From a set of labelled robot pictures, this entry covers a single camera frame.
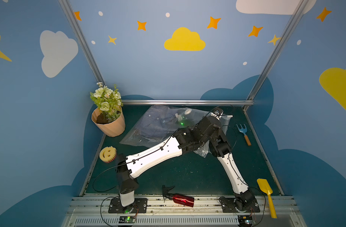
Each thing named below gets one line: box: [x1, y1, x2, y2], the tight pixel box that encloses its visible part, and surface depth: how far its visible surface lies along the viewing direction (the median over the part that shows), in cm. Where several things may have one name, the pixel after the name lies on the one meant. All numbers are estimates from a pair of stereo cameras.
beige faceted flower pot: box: [91, 106, 126, 138], surface depth 94 cm
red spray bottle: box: [162, 184, 195, 208], surface depth 75 cm
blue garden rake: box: [235, 123, 252, 147], surface depth 107 cm
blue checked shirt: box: [134, 104, 179, 139], surface depth 106 cm
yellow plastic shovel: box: [256, 178, 277, 219], surface depth 80 cm
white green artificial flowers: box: [89, 81, 124, 123], surface depth 89 cm
